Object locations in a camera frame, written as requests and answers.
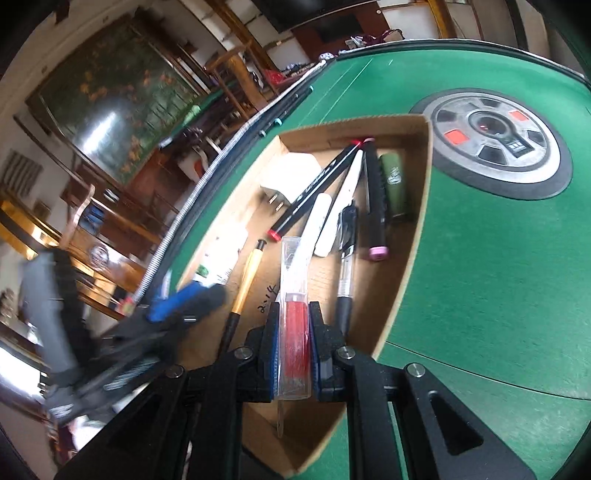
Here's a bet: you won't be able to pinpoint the cardboard box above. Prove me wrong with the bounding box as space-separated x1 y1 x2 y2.
177 114 434 478

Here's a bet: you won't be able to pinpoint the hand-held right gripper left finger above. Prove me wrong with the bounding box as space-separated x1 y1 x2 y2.
54 302 282 480

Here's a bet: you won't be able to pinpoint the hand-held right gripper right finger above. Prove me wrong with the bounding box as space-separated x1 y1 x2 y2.
308 302 536 480

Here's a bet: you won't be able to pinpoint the dark green lighter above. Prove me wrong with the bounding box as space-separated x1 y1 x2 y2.
379 152 413 223

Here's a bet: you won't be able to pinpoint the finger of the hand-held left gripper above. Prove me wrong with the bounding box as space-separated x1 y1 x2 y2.
148 281 206 323
171 286 227 326

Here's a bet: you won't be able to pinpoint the black marker red cap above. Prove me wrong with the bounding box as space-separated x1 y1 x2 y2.
268 137 365 241

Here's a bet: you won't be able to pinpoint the long white pen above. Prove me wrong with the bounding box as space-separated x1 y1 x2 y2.
314 148 365 257

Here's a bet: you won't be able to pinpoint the white tube green label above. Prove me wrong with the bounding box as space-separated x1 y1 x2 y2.
193 233 247 286

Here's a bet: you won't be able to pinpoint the yellow pole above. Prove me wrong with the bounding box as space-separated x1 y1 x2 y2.
427 0 458 38

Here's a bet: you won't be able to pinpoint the gold and black pen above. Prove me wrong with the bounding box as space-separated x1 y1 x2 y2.
216 239 269 358

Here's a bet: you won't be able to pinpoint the black gel pen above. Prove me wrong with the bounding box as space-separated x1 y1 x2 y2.
333 205 360 344

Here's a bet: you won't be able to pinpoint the short white marker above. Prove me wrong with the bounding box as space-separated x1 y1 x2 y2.
295 193 334 278

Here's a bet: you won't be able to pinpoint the white power adapter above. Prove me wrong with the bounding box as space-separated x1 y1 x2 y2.
260 154 322 214

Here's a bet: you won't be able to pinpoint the large framed landscape painting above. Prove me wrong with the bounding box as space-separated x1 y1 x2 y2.
25 13 220 188

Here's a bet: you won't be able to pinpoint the black marker pink cap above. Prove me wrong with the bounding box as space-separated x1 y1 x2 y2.
361 137 389 262

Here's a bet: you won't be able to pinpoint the black flat television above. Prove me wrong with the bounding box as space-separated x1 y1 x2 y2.
256 0 386 32

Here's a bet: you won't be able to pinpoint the clear case red contents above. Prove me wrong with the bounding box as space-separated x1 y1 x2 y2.
276 235 315 437

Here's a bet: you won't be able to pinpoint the curved wooden chair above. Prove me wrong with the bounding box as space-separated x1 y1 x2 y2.
60 184 162 259

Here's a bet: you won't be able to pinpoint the round grey table console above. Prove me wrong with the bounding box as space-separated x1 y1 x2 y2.
409 90 574 201

